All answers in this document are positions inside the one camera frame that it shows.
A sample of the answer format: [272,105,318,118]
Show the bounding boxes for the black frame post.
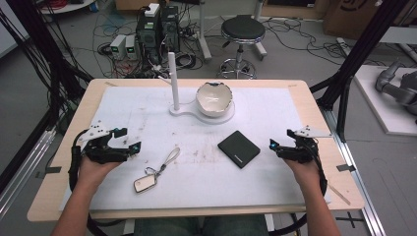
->
[309,0,413,143]
[5,0,93,139]

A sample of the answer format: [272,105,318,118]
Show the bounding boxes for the round white table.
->
[38,0,96,16]

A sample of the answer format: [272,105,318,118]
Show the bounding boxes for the person's left hand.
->
[77,156,124,195]

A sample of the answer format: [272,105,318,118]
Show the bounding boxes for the person's right hand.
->
[283,158,325,195]

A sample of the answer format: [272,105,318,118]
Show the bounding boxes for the white eggshell-shaped bowl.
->
[195,81,234,119]

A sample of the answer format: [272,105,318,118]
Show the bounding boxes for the aluminium rail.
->
[322,107,388,236]
[0,129,57,219]

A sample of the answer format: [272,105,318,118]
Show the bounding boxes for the black card wallet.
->
[216,130,262,170]

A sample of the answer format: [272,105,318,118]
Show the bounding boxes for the white floor board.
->
[353,64,417,138]

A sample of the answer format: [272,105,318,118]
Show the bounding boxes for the white power strip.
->
[335,36,354,57]

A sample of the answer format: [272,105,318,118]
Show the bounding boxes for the white table leg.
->
[196,0,213,62]

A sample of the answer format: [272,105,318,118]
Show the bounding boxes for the thin wooden stick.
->
[328,183,352,207]

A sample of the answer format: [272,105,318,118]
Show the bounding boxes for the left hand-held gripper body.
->
[77,120,132,165]

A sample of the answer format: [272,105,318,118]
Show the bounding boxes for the white foam mat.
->
[58,86,332,211]

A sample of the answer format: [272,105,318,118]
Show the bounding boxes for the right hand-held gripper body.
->
[276,124,333,164]

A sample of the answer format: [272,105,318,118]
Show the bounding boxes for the black computer tower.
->
[159,5,181,53]
[135,13,162,65]

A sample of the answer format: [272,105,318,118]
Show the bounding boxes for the brown cardboard box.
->
[322,0,417,41]

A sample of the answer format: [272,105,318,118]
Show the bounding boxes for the white stand with pole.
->
[167,51,236,126]

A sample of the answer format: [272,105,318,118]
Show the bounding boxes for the white box on tower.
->
[144,2,161,19]

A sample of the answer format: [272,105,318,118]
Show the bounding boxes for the person's legs in jeans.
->
[133,213,270,236]

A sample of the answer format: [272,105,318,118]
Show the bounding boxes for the tangle of floor cables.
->
[262,16,387,68]

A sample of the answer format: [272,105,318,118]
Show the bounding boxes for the black tape strip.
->
[335,163,357,173]
[34,165,63,180]

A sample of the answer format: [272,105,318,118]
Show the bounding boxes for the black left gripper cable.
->
[67,129,111,236]

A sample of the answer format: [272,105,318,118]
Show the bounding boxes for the key tag with lanyard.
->
[133,147,182,194]

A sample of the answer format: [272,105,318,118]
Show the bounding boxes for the grey power supply unit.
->
[109,33,128,61]
[125,34,139,61]

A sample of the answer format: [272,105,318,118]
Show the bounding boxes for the black round stool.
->
[217,14,267,80]

